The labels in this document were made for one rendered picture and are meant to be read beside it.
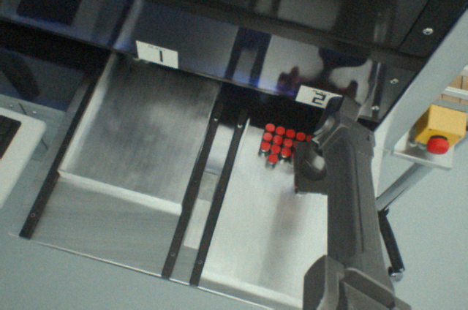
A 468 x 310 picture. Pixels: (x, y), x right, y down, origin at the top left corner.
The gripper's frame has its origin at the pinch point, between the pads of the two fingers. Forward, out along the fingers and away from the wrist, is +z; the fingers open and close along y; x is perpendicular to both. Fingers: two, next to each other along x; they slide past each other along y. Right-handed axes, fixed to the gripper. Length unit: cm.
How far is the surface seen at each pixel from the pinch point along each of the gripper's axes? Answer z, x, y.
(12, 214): 93, 89, 19
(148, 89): 4.4, 34.0, 23.1
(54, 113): 35, 63, 32
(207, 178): 0.1, 20.0, 0.4
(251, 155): 4.6, 10.3, 7.9
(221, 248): 4.9, 16.4, -12.6
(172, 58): -9.9, 28.1, 22.3
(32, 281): 93, 77, -4
